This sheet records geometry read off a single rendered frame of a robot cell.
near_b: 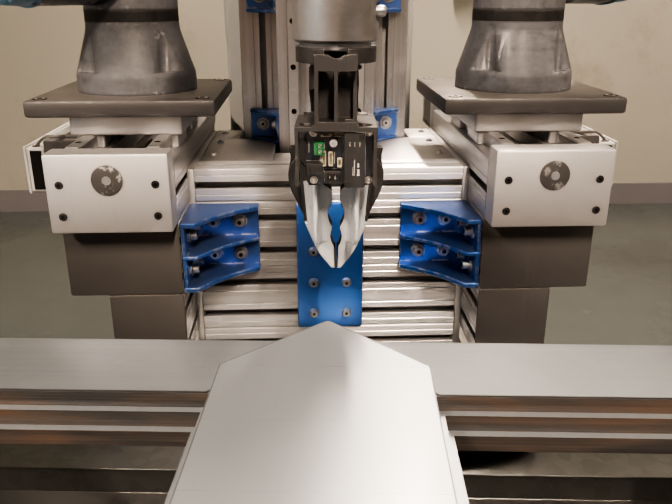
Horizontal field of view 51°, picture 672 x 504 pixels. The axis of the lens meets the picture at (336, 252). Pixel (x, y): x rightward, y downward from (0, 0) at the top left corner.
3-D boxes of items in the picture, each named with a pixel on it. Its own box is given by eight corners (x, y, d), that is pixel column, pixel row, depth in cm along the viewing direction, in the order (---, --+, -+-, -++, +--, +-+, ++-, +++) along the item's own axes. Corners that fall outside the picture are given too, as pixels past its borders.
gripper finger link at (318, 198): (302, 284, 66) (300, 188, 63) (305, 262, 72) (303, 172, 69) (335, 284, 66) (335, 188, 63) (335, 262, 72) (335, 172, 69)
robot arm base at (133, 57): (96, 81, 100) (87, 7, 97) (204, 81, 101) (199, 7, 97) (62, 96, 86) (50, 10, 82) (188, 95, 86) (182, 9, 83)
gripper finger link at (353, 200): (336, 284, 66) (336, 188, 63) (336, 262, 72) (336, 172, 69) (369, 284, 66) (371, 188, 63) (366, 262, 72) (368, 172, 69)
